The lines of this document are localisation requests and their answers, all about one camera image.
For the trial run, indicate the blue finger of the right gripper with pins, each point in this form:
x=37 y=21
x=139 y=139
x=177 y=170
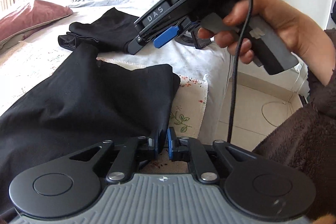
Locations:
x=166 y=36

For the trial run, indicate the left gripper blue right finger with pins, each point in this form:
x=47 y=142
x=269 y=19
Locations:
x=173 y=144

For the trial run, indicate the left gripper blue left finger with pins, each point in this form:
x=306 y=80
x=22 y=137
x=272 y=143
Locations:
x=155 y=144

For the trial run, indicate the black pants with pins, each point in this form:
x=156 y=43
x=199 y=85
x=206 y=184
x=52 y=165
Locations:
x=86 y=101

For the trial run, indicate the right hand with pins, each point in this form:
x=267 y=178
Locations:
x=301 y=35

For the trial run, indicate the brown fleece right sleeve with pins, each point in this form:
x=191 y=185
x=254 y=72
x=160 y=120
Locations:
x=306 y=142

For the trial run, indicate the mauve velvet pillow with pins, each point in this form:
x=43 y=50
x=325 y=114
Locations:
x=31 y=16

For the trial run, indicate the floral bed sheet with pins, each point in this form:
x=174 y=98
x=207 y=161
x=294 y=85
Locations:
x=28 y=64

